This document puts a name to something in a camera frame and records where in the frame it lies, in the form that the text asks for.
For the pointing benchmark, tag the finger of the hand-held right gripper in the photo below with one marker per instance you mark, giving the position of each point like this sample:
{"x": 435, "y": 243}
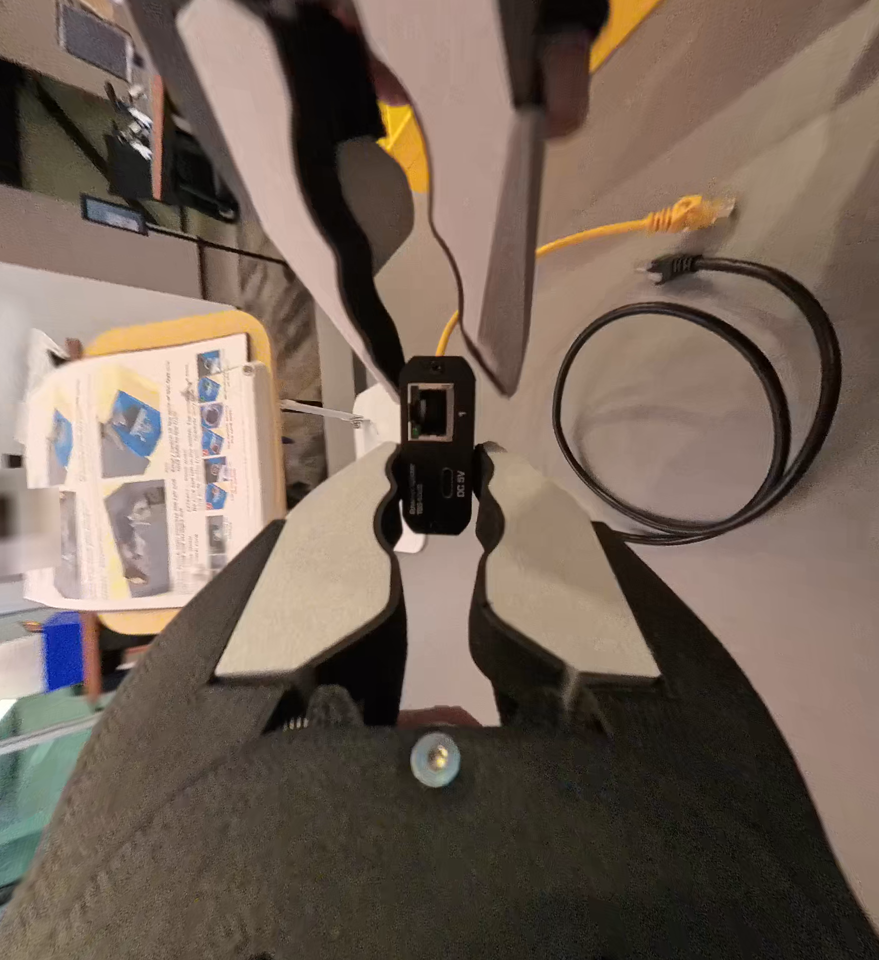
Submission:
{"x": 469, "y": 150}
{"x": 259, "y": 150}

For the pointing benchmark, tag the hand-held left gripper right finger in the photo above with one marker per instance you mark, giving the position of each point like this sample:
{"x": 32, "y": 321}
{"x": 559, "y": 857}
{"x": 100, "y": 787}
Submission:
{"x": 559, "y": 585}

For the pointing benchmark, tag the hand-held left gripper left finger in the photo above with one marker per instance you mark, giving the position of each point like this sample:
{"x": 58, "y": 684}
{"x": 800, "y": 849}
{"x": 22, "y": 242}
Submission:
{"x": 319, "y": 585}

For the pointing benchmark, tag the black ethernet splitter box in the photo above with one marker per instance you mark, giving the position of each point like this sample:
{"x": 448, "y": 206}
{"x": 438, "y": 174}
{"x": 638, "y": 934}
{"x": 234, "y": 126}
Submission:
{"x": 432, "y": 480}

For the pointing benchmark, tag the person's right hand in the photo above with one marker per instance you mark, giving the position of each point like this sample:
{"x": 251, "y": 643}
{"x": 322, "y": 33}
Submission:
{"x": 567, "y": 90}

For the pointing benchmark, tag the white base clipboard stand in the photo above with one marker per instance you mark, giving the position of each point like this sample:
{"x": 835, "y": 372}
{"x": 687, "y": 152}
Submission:
{"x": 372, "y": 427}

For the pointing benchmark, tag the wooden clipboard with printed sheet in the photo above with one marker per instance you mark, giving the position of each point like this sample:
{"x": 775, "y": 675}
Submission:
{"x": 154, "y": 465}

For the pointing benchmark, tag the blue box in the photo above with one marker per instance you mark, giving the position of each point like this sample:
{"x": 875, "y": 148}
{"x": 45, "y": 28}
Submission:
{"x": 63, "y": 649}

